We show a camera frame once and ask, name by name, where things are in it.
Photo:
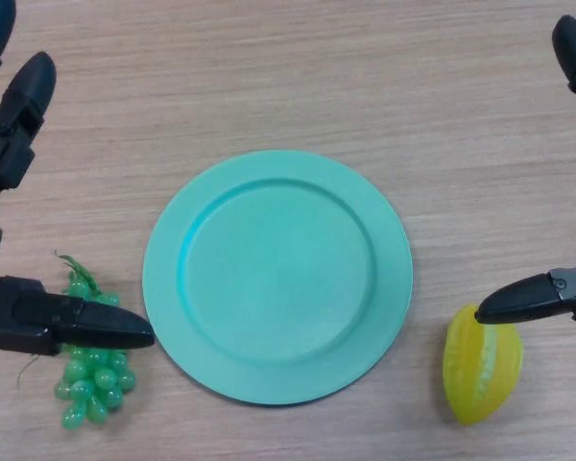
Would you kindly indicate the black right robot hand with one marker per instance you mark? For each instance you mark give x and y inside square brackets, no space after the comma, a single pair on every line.
[523,300]

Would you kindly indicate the yellow starfruit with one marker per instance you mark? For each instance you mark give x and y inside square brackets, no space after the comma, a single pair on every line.
[480,374]

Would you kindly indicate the teal round plate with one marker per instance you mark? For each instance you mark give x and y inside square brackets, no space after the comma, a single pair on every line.
[278,278]

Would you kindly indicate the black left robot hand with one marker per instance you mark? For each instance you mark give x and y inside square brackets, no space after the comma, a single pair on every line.
[9,144]

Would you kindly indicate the green grapes bunch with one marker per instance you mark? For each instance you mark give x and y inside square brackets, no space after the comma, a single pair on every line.
[101,379]

